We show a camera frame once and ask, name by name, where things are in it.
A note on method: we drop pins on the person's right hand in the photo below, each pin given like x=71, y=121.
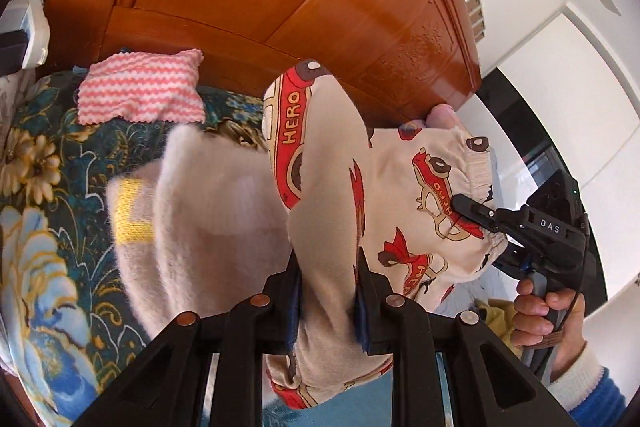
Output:
x=531, y=325

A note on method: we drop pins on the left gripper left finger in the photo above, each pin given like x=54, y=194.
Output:
x=165, y=385

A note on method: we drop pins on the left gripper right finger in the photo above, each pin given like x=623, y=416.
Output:
x=447, y=368

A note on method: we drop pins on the blue floral bed sheet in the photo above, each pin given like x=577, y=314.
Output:
x=67, y=328

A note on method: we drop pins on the light blue floral quilt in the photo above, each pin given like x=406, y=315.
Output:
x=470, y=291

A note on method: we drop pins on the pink white zigzag cloth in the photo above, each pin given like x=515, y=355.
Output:
x=143, y=87

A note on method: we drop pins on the olive green knit sweater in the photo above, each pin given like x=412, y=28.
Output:
x=498, y=315

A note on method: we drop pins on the wall photo frames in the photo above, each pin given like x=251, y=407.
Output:
x=477, y=19

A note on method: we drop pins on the pink floral pillow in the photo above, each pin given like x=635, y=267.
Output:
x=442, y=116

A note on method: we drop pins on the white black wardrobe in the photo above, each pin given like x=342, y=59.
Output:
x=555, y=102

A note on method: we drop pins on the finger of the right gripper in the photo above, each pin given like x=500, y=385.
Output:
x=475, y=212
x=514, y=261

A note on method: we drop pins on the blue white sleeve forearm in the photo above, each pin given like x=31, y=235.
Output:
x=588, y=393

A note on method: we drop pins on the cream car print pajama pants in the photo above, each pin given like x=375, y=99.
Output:
x=347, y=188

